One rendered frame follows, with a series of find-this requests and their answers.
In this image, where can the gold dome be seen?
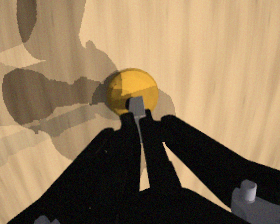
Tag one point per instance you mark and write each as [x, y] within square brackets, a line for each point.
[131, 83]

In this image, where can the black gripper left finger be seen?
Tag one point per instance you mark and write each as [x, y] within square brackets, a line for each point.
[72, 193]

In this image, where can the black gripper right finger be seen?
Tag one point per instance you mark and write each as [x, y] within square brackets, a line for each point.
[251, 190]

